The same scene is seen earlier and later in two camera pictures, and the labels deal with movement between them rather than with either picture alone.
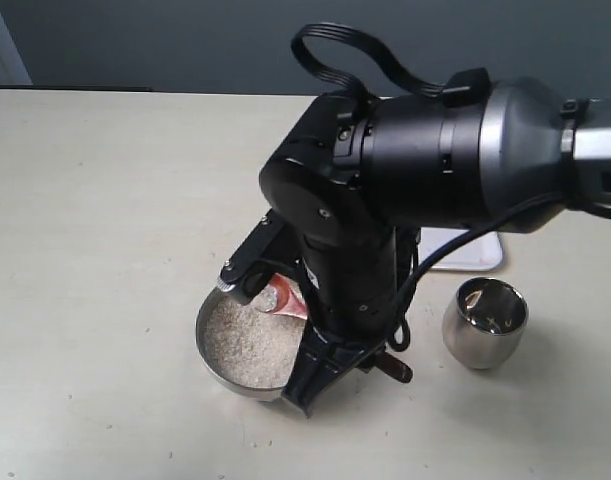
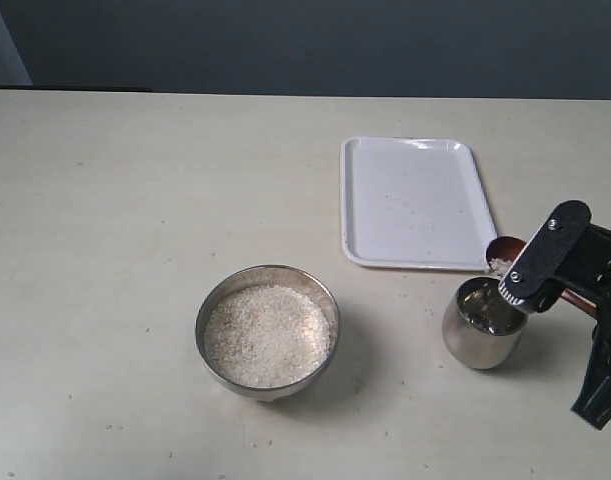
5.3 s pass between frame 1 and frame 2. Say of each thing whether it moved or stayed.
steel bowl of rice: stayed
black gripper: moved
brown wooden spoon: moved
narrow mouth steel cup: stayed
